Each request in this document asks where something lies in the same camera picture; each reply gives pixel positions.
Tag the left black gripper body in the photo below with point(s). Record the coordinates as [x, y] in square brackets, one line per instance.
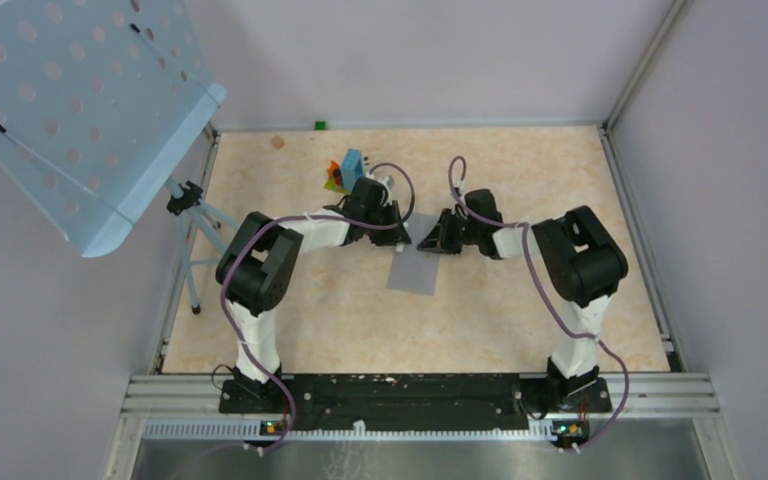
[386, 213]

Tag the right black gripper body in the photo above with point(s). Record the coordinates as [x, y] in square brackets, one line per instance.
[456, 232]

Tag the colourful toy block assembly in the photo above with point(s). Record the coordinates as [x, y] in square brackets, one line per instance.
[342, 176]

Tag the grey envelope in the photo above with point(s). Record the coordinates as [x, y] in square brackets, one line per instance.
[414, 272]

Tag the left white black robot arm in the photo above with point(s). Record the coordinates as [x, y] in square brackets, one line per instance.
[255, 271]

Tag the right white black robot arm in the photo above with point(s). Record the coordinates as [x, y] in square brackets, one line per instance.
[576, 266]

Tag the small tan wooden piece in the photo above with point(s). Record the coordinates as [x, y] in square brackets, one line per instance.
[278, 142]

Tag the light blue perforated music stand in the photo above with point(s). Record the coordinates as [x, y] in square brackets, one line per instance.
[99, 103]

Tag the white slotted cable duct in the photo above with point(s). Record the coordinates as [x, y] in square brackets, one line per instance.
[255, 430]

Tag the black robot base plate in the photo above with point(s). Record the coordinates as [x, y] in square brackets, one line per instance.
[411, 403]

